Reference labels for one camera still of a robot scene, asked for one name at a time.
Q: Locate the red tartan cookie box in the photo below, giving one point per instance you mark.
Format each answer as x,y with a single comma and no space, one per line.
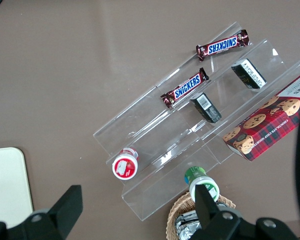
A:
265,125

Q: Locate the foil wrapped pack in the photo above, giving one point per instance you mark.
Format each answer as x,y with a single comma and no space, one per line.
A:
190,232
183,217

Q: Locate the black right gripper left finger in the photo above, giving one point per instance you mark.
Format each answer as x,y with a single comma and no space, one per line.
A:
62,215

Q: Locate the red strawberry yogurt cup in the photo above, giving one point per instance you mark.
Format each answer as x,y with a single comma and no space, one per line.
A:
125,166

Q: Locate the small black carton box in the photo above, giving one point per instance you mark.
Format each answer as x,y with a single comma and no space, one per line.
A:
249,73
206,108

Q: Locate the green lidded cup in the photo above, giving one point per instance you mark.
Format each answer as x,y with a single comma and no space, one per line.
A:
196,175

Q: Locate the cream plastic tray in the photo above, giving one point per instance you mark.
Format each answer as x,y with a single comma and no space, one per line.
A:
7,180

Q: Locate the Snickers chocolate bar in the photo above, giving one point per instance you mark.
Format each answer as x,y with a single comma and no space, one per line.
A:
186,87
222,45

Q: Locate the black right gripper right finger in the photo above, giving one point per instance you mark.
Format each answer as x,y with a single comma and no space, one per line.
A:
207,215

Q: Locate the wicker basket with foil packs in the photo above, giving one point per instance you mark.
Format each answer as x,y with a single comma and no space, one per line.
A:
175,212

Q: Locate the clear acrylic step display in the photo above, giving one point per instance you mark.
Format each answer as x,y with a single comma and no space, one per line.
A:
140,120

